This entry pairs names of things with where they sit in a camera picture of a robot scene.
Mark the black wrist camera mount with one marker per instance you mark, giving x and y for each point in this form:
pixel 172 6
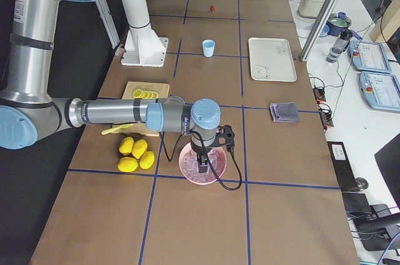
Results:
pixel 225 137

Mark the grey purple folded cloth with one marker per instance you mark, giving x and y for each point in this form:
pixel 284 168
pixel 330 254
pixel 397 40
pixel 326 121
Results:
pixel 284 112

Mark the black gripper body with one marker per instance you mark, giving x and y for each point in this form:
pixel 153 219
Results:
pixel 200 153

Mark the blue bowl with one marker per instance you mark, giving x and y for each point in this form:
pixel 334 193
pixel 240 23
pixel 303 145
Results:
pixel 324 32

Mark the dark blue pot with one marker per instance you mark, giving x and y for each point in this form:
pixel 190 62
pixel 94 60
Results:
pixel 337 22

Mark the cream toaster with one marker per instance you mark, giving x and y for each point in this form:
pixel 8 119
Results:
pixel 310 8

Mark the light blue cup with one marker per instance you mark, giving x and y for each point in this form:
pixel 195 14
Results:
pixel 208 47

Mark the pink bowl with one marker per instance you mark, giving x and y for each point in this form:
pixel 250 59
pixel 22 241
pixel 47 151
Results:
pixel 222 168

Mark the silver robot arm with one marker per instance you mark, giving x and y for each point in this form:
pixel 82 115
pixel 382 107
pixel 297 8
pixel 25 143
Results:
pixel 29 114

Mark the clear water bottle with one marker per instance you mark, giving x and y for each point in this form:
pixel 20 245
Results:
pixel 341 44

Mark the yellow plastic knife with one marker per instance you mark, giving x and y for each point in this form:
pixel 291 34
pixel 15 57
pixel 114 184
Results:
pixel 115 128

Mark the wooden cutting board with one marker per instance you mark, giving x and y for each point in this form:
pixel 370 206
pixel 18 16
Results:
pixel 162 91

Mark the black usb hub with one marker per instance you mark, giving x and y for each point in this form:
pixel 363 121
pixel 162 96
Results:
pixel 319 94
pixel 325 113

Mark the cream bear tray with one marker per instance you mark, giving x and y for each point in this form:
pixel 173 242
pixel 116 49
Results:
pixel 271 60

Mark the aluminium frame post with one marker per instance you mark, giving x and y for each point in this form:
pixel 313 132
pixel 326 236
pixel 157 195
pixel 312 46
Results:
pixel 321 20

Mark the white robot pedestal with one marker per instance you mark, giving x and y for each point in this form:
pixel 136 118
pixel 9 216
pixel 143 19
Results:
pixel 143 46

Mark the lemon slices row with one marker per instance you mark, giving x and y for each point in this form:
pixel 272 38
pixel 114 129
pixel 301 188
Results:
pixel 144 94

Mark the pile of clear ice cubes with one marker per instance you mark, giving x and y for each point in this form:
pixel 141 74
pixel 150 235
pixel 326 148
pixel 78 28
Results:
pixel 215 160

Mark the yellow lemon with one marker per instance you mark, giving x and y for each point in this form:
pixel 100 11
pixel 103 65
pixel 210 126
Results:
pixel 127 164
pixel 139 148
pixel 126 146
pixel 147 160

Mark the blue teach pendant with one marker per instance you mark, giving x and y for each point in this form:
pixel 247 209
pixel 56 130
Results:
pixel 381 91
pixel 369 56

